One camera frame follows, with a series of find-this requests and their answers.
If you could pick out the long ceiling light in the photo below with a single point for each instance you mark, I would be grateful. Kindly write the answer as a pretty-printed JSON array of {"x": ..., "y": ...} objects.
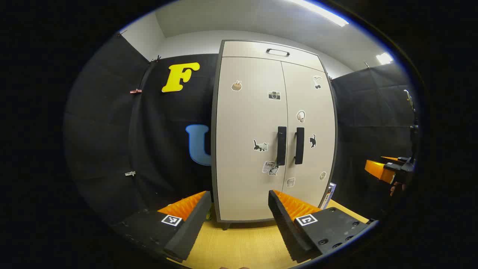
[{"x": 325, "y": 13}]

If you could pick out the blue and white box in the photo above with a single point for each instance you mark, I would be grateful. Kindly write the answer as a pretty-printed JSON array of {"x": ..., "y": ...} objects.
[{"x": 330, "y": 192}]

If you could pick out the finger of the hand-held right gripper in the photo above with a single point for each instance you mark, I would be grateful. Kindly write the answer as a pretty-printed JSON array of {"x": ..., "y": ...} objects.
[
  {"x": 394, "y": 160},
  {"x": 379, "y": 170}
]

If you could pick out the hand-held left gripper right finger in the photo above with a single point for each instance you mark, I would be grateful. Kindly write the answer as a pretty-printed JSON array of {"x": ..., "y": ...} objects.
[{"x": 285, "y": 228}]

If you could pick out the silver metal clip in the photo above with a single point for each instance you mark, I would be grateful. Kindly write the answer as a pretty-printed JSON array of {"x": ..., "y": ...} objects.
[{"x": 130, "y": 173}]

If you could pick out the beige cabinet drawer front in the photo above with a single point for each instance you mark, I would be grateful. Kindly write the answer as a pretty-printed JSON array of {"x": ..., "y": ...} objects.
[{"x": 242, "y": 49}]

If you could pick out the beige double-door shoe cabinet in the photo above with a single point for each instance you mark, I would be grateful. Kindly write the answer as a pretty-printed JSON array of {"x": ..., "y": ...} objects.
[{"x": 213, "y": 149}]

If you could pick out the small ceiling light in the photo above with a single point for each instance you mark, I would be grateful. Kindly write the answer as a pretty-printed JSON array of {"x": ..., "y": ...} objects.
[{"x": 384, "y": 58}]

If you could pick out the beige cabinet door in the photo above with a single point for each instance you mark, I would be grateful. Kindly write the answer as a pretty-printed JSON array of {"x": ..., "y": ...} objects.
[
  {"x": 319, "y": 160},
  {"x": 242, "y": 130}
]

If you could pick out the black backdrop cloth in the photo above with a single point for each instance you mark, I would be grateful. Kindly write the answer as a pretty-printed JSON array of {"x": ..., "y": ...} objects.
[
  {"x": 369, "y": 123},
  {"x": 157, "y": 149}
]

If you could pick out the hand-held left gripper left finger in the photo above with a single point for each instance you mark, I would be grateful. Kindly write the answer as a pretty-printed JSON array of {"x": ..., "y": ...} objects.
[{"x": 190, "y": 228}]

